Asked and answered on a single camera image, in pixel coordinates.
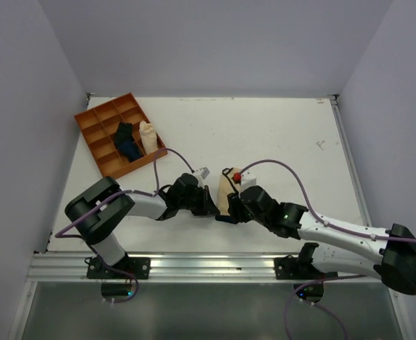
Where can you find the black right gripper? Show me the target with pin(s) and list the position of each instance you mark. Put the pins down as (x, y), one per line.
(235, 207)

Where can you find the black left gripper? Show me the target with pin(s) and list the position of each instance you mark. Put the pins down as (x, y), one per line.
(208, 207)

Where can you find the beige underwear with dark trim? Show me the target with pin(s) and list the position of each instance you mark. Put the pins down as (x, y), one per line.
(226, 187)

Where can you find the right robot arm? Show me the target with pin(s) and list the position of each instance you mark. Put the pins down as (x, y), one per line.
(386, 254)

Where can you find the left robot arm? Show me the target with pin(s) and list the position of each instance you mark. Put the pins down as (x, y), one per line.
(99, 209)

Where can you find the rolled beige underwear in tray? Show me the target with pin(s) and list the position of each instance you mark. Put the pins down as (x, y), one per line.
(148, 136)

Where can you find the rolled navy underwear in tray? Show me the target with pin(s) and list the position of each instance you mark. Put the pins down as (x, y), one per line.
(130, 150)

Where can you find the rolled black underwear in tray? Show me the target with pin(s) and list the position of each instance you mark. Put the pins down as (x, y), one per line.
(123, 134)

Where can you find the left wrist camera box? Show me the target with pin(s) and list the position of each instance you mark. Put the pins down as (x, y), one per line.
(201, 174)

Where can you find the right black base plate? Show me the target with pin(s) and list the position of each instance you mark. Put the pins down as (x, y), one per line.
(292, 268)

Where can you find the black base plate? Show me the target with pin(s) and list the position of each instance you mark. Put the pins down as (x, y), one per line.
(138, 266)
(292, 268)

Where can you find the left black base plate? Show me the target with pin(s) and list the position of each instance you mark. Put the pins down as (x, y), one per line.
(138, 266)

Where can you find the aluminium right side rail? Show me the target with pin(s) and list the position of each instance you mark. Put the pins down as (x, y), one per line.
(363, 209)

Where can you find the aluminium rail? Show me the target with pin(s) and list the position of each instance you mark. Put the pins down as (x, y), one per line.
(72, 267)
(363, 209)

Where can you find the aluminium front rail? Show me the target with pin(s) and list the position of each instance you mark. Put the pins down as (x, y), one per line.
(72, 267)

